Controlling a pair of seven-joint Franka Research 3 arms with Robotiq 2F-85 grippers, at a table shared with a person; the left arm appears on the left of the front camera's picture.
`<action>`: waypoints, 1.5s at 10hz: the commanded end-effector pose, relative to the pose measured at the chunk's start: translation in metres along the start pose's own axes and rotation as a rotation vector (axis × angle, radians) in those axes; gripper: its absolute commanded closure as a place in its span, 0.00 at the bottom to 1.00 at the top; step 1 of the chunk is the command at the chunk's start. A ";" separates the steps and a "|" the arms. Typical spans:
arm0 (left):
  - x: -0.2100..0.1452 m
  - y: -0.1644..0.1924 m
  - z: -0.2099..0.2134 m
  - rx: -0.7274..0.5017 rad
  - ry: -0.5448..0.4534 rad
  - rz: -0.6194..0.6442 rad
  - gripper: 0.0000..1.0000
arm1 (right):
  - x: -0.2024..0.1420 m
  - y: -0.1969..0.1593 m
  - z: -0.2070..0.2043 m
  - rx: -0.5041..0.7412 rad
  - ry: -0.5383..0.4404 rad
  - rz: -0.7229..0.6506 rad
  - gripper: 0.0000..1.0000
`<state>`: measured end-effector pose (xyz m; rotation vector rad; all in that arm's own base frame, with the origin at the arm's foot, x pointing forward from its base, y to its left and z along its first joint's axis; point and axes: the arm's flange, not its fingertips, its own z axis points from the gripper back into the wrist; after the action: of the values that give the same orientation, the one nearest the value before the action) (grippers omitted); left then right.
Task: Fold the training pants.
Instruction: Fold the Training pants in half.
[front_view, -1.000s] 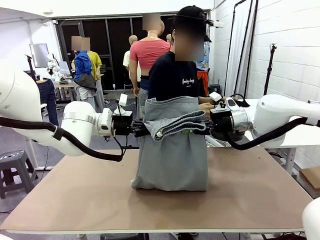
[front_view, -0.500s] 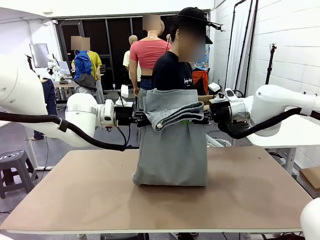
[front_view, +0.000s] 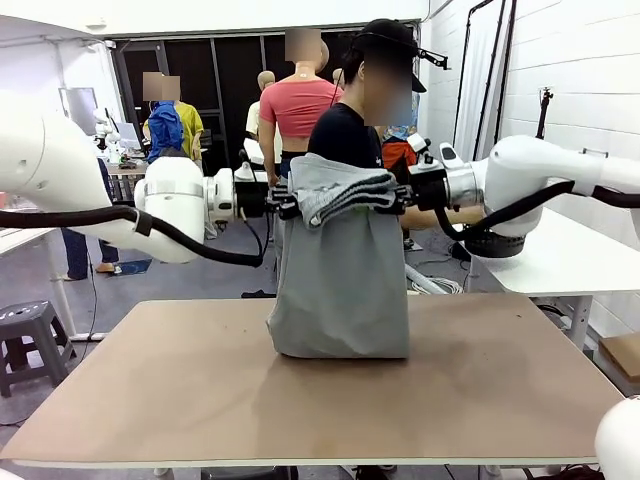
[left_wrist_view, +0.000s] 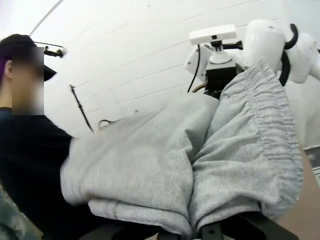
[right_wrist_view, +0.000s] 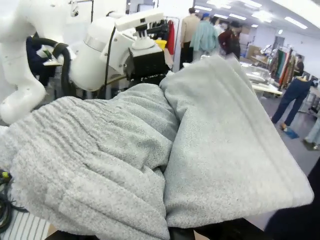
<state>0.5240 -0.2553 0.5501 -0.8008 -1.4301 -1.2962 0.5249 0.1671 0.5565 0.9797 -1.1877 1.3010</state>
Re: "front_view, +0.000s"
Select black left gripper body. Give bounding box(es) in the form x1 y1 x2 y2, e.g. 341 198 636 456
234 179 281 220

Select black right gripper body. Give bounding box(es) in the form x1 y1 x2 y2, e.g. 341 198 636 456
399 172 448 211

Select grey shorts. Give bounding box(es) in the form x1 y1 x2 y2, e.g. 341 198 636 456
265 152 411 360

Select person's right forearm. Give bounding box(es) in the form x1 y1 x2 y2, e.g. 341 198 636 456
402 207 484 232

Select mannequin blue floral shirt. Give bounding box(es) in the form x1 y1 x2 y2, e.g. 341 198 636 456
382 92 422 171

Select person in black t-shirt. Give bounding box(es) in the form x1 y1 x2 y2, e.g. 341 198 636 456
305 18 431 174

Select mannequin in red top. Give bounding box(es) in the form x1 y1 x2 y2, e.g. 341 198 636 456
258 27 346 179

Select figure in yellow shirt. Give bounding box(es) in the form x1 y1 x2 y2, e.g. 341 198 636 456
160 74 206 161

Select white curtain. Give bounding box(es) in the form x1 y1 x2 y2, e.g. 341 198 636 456
455 7 507 161

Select black baseball cap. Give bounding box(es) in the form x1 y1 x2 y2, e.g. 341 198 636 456
355 18 429 94

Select white side table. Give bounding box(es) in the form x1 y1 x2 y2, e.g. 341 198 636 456
469 207 640 351

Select small white background robot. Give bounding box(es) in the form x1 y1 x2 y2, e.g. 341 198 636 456
93 109 121 161

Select figure in blue jeans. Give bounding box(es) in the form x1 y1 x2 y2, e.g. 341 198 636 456
62 158 121 281

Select grey framed whiteboard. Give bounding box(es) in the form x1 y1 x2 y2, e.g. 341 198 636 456
58 87 97 134

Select white background desk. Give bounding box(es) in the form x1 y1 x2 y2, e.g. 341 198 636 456
0 227 109 343

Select grey plastic stool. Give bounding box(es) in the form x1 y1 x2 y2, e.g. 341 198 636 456
0 300 79 399

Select brown cardboard box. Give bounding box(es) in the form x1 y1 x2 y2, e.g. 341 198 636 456
598 333 640 399

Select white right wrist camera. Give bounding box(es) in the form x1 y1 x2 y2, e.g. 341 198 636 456
406 132 433 162

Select white cable bundle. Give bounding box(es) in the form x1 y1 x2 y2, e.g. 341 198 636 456
404 263 464 297

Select right arm black cable sleeve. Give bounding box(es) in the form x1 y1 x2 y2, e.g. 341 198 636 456
432 180 640 241

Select arm black cable sleeve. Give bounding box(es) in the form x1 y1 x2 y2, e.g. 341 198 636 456
0 205 266 269
432 180 640 241

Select black tripod by white wall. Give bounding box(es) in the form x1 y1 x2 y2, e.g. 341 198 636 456
534 87 557 141

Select black wall pipe frame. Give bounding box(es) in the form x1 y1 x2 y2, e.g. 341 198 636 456
452 0 519 161

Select left arm black cable sleeve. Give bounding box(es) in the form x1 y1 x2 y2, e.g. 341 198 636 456
0 205 266 269

